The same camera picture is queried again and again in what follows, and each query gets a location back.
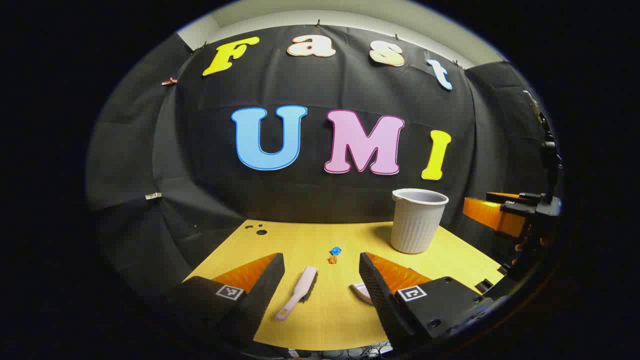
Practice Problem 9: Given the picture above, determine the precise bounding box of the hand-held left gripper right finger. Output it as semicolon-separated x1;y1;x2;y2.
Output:
358;251;501;353

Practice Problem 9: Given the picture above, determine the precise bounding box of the yellow wooden desktop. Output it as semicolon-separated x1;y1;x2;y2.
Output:
184;219;506;352

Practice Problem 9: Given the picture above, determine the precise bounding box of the white ribbed garbage bin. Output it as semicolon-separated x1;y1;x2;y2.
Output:
390;188;450;255

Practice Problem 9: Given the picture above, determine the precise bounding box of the pale pink dustpan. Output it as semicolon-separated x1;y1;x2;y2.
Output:
350;282;375;306

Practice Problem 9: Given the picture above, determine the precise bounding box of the small pink broom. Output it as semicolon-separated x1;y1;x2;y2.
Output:
274;266;319;321

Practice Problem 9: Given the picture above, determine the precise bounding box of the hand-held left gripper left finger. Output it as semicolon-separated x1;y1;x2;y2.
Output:
165;252;286;351

